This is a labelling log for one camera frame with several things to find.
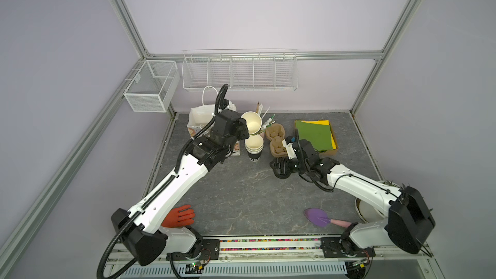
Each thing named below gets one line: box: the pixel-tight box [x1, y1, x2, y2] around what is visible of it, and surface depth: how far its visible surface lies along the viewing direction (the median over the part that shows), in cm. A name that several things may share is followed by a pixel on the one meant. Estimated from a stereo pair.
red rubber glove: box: [161, 204, 196, 228], surface depth 83 cm
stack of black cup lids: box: [269, 156, 292, 179], surface depth 75 cm
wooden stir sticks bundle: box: [255, 101, 276, 132], surface depth 98 cm
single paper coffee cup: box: [240, 111, 263, 135], surface depth 74 cm
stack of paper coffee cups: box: [244, 134, 265, 163], surface depth 93 cm
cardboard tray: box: [294, 119, 339, 156], surface depth 110 cm
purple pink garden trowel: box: [304, 207, 352, 228], surface depth 83 cm
